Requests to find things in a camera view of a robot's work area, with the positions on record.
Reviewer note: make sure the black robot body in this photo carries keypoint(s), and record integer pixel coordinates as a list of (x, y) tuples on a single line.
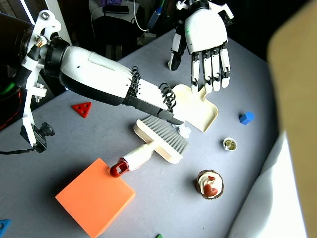
[(111, 32)]

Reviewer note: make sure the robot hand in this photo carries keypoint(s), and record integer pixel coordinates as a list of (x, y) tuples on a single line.
[(205, 32), (94, 74)]

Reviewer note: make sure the white cloth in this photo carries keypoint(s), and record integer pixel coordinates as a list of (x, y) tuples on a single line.
[(272, 193)]

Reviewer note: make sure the blue plug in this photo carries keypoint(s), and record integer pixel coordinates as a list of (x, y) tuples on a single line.
[(154, 17)]

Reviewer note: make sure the tan blurred board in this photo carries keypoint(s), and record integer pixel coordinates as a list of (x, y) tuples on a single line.
[(297, 74)]

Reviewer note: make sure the red triangle block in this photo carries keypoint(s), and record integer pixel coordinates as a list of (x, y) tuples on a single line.
[(83, 108)]

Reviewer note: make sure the small white cup with spoon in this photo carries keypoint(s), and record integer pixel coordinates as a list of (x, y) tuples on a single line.
[(229, 144)]

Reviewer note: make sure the black camera on white bracket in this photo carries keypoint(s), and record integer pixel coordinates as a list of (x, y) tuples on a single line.
[(37, 137)]

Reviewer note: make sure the toy cupcake with red hearts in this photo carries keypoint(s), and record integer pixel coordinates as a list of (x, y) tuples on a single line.
[(210, 184)]

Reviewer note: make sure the green triangle block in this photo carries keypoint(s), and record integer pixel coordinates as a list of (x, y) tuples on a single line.
[(159, 236)]

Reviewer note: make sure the cream plastic dustpan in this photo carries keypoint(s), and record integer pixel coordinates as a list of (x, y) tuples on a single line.
[(198, 109)]

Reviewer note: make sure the orange box block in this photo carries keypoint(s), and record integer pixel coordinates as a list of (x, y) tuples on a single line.
[(94, 198)]

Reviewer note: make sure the blue cube block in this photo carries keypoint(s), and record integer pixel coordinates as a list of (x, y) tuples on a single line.
[(246, 118)]

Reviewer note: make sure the blue toy block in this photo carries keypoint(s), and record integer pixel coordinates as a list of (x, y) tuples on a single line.
[(4, 227)]

